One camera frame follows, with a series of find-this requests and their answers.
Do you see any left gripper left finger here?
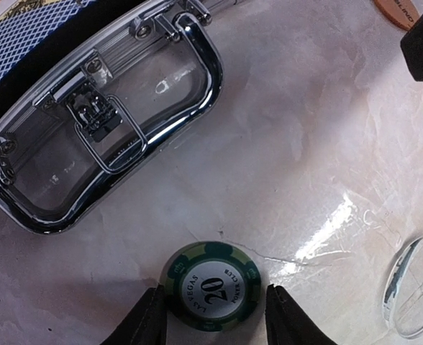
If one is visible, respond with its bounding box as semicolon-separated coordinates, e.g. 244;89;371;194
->
105;285;167;345

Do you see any single green poker chip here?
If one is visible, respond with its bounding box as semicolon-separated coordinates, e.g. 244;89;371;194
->
160;241;262;332

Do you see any aluminium poker case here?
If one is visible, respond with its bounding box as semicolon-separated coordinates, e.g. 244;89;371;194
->
0;1;233;235

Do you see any orange big blind button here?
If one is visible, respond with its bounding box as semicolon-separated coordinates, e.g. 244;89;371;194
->
373;0;420;31

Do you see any clear round dealer puck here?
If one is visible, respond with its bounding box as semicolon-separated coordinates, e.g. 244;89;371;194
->
381;236;423;340

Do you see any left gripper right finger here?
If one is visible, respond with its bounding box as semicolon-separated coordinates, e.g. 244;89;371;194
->
265;285;336;345

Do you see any blue playing card deck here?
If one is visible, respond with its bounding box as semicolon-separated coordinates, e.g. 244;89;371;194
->
0;1;91;80

